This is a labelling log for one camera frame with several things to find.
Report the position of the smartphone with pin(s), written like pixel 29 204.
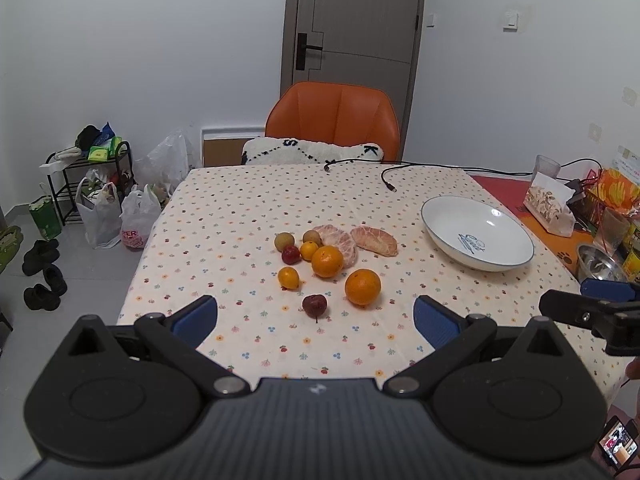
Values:
pixel 619 442

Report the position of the brown longan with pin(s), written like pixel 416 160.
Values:
pixel 312 236
pixel 283 240

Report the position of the dark red plum front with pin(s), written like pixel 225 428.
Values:
pixel 315 306

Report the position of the person's right hand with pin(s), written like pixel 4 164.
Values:
pixel 633 369

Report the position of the black power adapter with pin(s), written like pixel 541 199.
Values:
pixel 580 199

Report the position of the black door handle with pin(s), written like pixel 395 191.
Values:
pixel 302 47

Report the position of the small orange kumquat back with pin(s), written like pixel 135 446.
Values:
pixel 307 249

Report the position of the red plum back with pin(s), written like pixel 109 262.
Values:
pixel 290 255

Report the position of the grey door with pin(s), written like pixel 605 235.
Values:
pixel 365 42

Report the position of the small orange kumquat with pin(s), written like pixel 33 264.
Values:
pixel 307 249
pixel 288 278

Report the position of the large orange front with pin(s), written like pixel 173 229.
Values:
pixel 362 287

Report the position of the large orange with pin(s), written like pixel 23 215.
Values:
pixel 327 262
pixel 362 287

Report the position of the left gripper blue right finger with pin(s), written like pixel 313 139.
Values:
pixel 457 342

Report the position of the white fluffy cushion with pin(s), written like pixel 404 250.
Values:
pixel 291 151

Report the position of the green paper bag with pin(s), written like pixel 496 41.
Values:
pixel 44 215

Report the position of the white blue-rimmed plate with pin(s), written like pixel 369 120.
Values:
pixel 477 235

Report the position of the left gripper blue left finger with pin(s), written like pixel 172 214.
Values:
pixel 175 339

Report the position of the peeled pomelo segment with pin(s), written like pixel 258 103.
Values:
pixel 375 240
pixel 340 239

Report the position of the white plastic bag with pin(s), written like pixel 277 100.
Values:
pixel 168 164

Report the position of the stainless steel bowl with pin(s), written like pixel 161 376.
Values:
pixel 593 262

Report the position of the floral tablecloth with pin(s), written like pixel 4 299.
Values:
pixel 216 237

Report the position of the orange leather chair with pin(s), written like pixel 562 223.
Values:
pixel 340 114

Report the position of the red orange table mat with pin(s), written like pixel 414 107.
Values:
pixel 511 192

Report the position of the large orange back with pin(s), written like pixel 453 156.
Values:
pixel 327 262

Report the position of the white light switch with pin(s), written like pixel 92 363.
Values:
pixel 510 20

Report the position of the orange patterned snack bag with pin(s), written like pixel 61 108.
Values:
pixel 617 192

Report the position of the patterned tissue pack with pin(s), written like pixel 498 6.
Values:
pixel 546 199

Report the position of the black metal shelf rack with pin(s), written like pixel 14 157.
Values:
pixel 66 176

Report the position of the black shoes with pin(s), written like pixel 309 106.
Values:
pixel 40 259

